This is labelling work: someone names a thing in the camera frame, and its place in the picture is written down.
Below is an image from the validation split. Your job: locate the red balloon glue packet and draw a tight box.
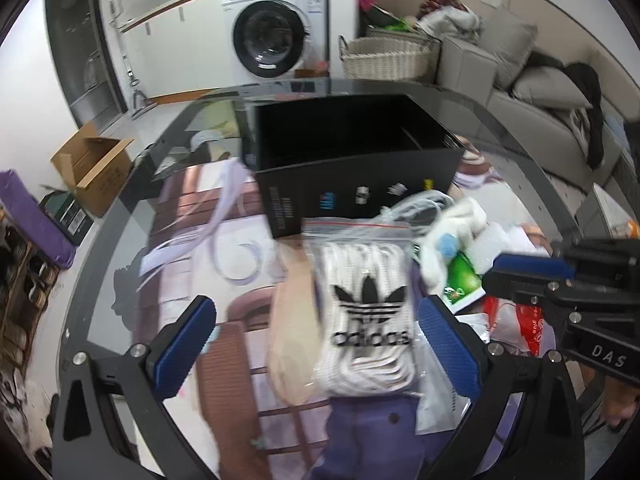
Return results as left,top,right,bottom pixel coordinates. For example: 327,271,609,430
484,296,544,356

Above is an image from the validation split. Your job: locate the adidas shoelace zip bag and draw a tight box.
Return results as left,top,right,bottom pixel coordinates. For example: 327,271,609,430
302,218,416,398

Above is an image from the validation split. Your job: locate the white medicine sachet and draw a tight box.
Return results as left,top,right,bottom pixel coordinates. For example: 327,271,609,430
413,333,471,436

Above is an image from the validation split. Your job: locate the white foam packet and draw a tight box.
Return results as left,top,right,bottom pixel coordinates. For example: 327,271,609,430
464,223,526,275

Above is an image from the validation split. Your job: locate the green medicine packet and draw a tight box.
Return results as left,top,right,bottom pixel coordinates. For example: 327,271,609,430
440,252,486,314

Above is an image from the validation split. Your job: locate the grey sofa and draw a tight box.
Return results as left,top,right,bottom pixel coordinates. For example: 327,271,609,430
437,36,639,202

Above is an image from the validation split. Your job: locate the cream flat shoelace bundle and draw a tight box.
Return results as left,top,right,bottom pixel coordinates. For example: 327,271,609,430
266,236,321,405

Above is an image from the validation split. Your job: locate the grey cushion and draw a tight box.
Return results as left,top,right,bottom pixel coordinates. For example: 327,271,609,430
478,6,538,89

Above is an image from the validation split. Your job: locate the dark green box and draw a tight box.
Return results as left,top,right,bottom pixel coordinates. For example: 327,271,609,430
39,190,93,247

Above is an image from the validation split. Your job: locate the black cardboard box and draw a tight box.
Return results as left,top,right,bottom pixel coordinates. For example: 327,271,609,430
243,94,464,238

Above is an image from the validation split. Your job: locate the pile of clothes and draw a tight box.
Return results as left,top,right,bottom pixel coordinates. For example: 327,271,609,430
416,0,483,44

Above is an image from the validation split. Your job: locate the brown cardboard box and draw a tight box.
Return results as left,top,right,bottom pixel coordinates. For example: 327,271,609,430
51,122,134,218

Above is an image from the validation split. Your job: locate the white wicker basket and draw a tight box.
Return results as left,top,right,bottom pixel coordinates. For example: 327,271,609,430
338,36,431,81

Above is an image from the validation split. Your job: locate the mop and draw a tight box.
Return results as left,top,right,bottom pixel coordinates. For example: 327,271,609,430
108,0,156,120

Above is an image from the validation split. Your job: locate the white washing machine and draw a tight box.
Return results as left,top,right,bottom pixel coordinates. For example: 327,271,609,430
221,0,329,84

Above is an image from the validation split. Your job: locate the white coiled cable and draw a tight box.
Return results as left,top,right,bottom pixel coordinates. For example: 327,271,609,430
380,188,457,239

